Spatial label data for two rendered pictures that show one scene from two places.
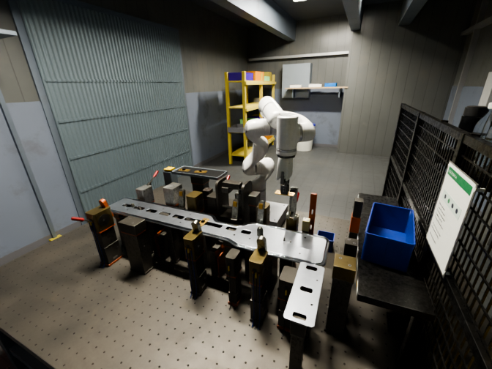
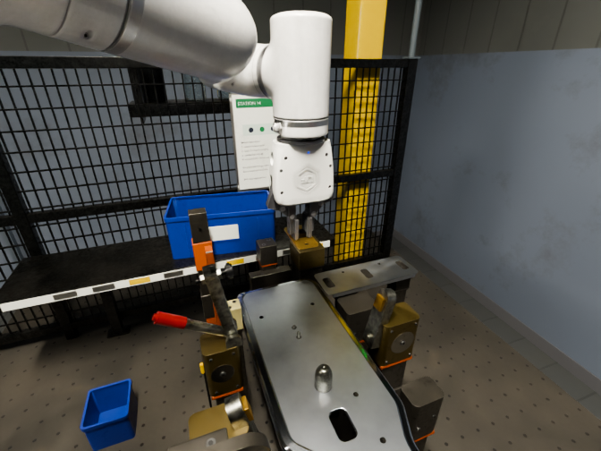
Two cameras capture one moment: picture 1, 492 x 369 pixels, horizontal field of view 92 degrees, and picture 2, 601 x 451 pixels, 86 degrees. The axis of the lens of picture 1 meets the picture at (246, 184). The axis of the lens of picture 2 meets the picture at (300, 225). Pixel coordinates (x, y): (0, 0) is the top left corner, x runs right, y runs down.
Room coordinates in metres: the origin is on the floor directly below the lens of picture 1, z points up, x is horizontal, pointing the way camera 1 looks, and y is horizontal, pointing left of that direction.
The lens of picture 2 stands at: (1.34, 0.19, 1.53)
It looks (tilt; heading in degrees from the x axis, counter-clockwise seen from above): 26 degrees down; 225
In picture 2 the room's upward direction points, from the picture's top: straight up
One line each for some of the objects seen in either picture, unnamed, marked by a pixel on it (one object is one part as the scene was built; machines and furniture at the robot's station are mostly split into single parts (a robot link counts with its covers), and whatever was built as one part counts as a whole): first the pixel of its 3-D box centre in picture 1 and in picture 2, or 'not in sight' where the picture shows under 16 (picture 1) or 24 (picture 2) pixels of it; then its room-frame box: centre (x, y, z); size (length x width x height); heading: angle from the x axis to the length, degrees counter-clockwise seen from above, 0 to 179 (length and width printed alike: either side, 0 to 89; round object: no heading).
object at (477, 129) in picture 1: (485, 134); (191, 64); (0.80, -0.81, 1.53); 0.07 x 0.07 x 0.20
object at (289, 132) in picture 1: (288, 131); (298, 67); (0.98, -0.18, 1.52); 0.09 x 0.08 x 0.13; 98
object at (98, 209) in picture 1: (103, 237); not in sight; (1.22, 0.87, 0.88); 0.14 x 0.09 x 0.36; 156
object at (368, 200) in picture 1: (382, 234); (188, 251); (0.98, -0.66, 1.02); 0.90 x 0.22 x 0.03; 156
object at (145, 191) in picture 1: (149, 209); not in sight; (1.57, 0.71, 0.88); 0.12 x 0.07 x 0.36; 156
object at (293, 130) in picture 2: (286, 151); (299, 126); (0.98, -0.17, 1.44); 0.09 x 0.08 x 0.03; 156
